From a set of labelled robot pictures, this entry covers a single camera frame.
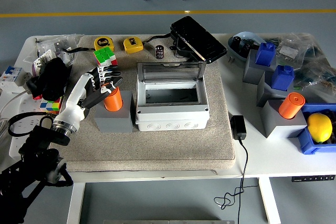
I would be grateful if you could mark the yellow lemon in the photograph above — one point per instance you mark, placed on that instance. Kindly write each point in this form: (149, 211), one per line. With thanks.
(319, 127)

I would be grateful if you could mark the blue storage bin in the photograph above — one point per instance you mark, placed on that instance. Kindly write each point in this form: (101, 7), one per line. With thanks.
(307, 145)

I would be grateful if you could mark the white blue circuit breaker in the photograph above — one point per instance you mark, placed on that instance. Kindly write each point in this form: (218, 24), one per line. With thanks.
(13, 75)

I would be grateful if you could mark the black capacitor cylinder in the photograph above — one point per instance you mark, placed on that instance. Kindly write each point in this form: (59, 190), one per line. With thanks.
(159, 52)

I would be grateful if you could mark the grey holder block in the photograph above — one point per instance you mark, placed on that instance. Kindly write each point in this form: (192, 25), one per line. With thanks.
(275, 125)
(265, 93)
(252, 73)

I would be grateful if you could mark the white power strip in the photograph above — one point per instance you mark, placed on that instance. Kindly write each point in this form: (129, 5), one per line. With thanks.
(23, 125)

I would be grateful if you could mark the grey block with round hole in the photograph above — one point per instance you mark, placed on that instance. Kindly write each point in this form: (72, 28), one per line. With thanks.
(115, 122)

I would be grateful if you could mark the black hard case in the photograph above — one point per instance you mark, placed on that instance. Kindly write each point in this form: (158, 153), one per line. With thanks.
(199, 37)

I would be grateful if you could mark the orange battery cylinder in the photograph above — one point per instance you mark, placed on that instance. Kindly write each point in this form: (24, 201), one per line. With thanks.
(113, 100)
(291, 106)

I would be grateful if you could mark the green-topped puzzle cube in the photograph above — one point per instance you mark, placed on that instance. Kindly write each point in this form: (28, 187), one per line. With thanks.
(103, 54)

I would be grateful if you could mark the squarish yellow tape measure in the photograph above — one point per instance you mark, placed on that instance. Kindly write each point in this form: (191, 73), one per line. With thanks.
(132, 46)

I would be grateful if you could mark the light blue bowl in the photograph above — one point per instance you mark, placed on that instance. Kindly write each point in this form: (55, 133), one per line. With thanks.
(236, 54)

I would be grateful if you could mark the white table leg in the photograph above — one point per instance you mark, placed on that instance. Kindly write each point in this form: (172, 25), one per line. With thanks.
(270, 203)
(76, 203)

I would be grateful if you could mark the multicolour puzzle cube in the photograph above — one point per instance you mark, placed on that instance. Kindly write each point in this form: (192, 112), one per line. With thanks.
(50, 106)

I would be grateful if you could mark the round yellow tape measure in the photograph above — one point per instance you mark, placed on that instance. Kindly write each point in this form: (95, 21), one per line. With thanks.
(102, 42)

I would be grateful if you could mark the black cloth bundle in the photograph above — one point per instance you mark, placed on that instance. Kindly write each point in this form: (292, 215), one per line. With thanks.
(52, 82)

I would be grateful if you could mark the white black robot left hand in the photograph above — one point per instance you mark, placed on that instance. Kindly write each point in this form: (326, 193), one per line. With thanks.
(74, 95)

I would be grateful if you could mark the white junction box clear lid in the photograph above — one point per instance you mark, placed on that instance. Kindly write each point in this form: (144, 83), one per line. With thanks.
(170, 122)

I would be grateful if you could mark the grey-brown mat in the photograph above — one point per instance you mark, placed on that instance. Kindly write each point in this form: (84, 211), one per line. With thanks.
(157, 150)

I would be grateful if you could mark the clear bags of components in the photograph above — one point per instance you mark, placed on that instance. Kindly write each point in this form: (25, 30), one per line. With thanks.
(315, 72)

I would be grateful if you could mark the clear plastic bags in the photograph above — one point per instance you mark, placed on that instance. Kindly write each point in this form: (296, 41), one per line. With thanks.
(47, 45)

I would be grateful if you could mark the black power adapter plug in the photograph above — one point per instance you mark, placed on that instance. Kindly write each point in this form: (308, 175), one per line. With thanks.
(238, 127)

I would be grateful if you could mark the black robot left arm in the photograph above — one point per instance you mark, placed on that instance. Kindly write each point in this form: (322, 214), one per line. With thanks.
(39, 142)

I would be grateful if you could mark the black table control panel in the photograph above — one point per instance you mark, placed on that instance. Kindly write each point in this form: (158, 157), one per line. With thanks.
(312, 178)

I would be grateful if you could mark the blue plastic block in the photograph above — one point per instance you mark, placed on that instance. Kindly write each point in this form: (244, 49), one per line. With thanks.
(265, 54)
(282, 78)

